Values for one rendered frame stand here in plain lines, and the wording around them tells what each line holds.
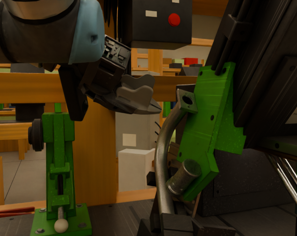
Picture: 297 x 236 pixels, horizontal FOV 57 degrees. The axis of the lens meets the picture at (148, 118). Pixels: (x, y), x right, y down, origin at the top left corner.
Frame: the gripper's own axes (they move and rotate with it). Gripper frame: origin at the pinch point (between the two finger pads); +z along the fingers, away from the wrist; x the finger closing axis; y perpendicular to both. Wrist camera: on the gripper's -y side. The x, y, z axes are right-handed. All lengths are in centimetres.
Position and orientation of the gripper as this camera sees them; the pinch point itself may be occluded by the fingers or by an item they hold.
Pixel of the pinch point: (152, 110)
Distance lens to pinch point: 50.6
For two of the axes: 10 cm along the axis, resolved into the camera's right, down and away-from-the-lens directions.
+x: 1.1, -6.5, 7.5
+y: 4.8, -6.3, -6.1
